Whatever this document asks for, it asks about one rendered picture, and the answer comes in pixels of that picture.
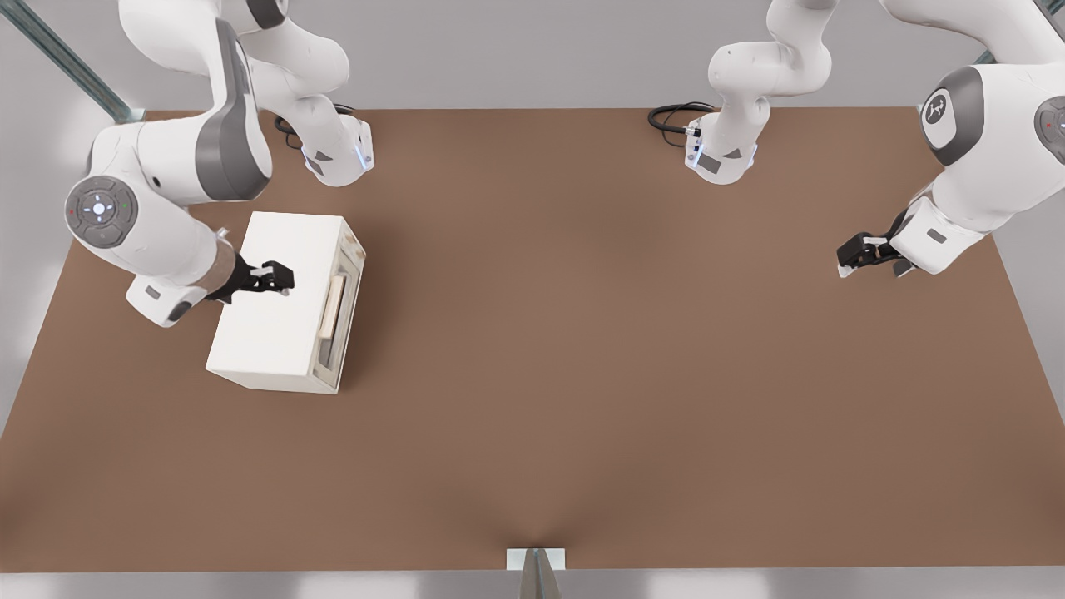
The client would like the white oven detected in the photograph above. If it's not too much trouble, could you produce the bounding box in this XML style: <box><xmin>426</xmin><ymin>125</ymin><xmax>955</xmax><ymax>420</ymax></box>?
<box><xmin>206</xmin><ymin>211</ymin><xmax>368</xmax><ymax>395</ymax></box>

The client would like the oven door with pale handle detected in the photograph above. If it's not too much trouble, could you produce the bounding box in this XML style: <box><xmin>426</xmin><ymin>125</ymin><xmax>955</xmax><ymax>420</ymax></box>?
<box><xmin>310</xmin><ymin>218</ymin><xmax>368</xmax><ymax>395</ymax></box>

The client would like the black cable loop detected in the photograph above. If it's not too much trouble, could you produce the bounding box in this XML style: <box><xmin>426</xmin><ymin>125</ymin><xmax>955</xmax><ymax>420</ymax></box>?
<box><xmin>648</xmin><ymin>101</ymin><xmax>718</xmax><ymax>150</ymax></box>
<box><xmin>274</xmin><ymin>103</ymin><xmax>358</xmax><ymax>151</ymax></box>

